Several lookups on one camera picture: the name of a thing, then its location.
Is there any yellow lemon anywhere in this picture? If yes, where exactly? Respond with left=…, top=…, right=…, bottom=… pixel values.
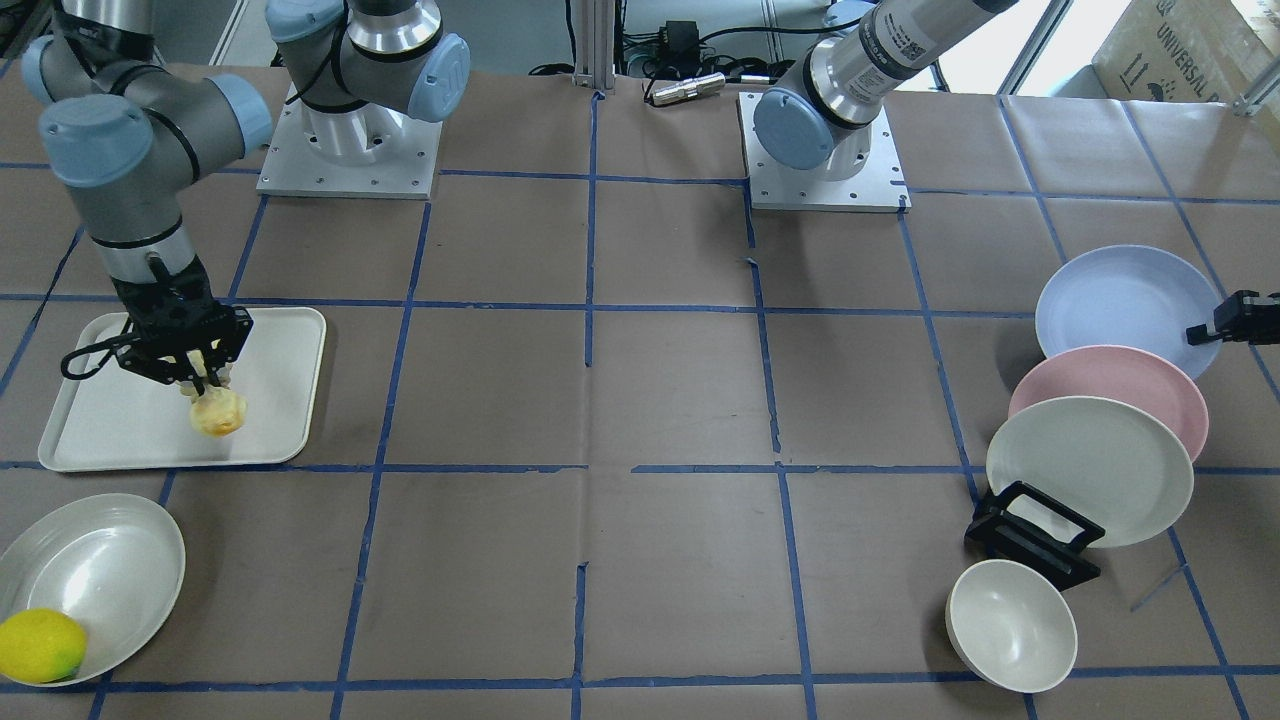
left=1, top=609, right=88, bottom=684

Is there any aluminium frame post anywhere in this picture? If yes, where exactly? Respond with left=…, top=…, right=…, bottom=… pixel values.
left=570, top=0, right=622, bottom=96

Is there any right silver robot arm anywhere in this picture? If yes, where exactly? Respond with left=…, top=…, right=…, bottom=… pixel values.
left=20, top=1, right=471, bottom=400

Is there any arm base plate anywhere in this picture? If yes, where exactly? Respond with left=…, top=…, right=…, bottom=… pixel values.
left=739, top=92, right=913, bottom=213
left=257, top=100, right=444, bottom=201

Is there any silver metal cylinder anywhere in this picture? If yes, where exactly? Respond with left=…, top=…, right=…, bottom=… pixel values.
left=649, top=72, right=726, bottom=108

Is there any blue plate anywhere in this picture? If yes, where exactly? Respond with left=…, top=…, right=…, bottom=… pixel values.
left=1036, top=243, right=1222, bottom=379

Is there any cream bowl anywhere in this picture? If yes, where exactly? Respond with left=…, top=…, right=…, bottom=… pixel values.
left=943, top=559, right=1078, bottom=694

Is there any cardboard box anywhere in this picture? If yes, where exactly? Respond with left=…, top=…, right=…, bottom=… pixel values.
left=1091, top=1, right=1279, bottom=102

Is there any black dish rack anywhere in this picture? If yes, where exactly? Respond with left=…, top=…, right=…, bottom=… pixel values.
left=965, top=480, right=1105, bottom=591

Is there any cream plate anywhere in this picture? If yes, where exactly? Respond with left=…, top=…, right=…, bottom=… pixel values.
left=986, top=396, right=1196, bottom=548

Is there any cream oval dish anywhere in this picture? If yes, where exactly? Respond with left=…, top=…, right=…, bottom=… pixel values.
left=1, top=493, right=186, bottom=689

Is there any cream tray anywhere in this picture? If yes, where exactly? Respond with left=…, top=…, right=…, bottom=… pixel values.
left=38, top=307, right=326, bottom=471

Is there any black power adapter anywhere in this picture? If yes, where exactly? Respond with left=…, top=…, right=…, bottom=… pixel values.
left=658, top=20, right=701, bottom=63

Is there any pink plate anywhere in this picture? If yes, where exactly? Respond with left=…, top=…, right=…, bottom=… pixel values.
left=1007, top=345, right=1210, bottom=461

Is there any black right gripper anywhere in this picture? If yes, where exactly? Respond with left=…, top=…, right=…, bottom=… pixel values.
left=111, top=270, right=253, bottom=398

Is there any bread piece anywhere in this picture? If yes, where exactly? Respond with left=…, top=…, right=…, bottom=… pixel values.
left=188, top=387, right=247, bottom=437

